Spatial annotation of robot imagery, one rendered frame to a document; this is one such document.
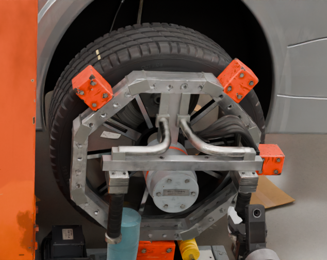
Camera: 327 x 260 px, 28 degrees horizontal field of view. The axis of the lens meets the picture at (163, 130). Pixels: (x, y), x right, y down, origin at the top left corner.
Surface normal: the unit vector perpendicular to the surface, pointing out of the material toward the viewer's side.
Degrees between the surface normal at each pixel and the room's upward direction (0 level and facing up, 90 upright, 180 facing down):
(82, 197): 90
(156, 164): 90
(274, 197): 2
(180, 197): 90
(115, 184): 90
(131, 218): 0
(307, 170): 0
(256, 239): 59
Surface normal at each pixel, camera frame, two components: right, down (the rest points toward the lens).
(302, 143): 0.11, -0.88
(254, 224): 0.24, -0.05
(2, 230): 0.18, 0.47
